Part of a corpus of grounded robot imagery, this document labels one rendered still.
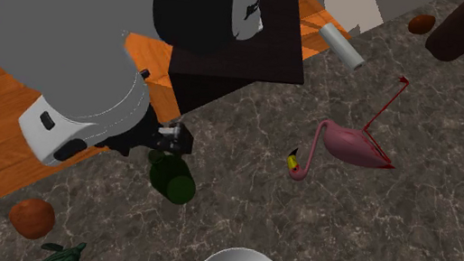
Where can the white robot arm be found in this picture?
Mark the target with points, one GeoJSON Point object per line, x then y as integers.
{"type": "Point", "coordinates": [58, 24]}

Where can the red-brown round fruit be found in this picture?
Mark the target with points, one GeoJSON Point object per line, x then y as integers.
{"type": "Point", "coordinates": [32, 218]}

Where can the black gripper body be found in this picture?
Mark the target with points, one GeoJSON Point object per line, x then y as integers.
{"type": "Point", "coordinates": [145, 135]}

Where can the white cylinder roll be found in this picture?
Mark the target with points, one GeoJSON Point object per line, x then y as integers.
{"type": "Point", "coordinates": [342, 46]}

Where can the dark robot stand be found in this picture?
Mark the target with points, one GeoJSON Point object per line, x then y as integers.
{"type": "Point", "coordinates": [264, 49]}

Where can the brown egg-shaped thing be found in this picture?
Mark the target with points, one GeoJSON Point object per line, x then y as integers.
{"type": "Point", "coordinates": [421, 24]}

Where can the dark green glass bottle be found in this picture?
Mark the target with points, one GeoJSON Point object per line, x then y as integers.
{"type": "Point", "coordinates": [173, 178]}

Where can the pink flamingo figure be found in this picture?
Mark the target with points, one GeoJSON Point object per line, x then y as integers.
{"type": "Point", "coordinates": [352, 147]}

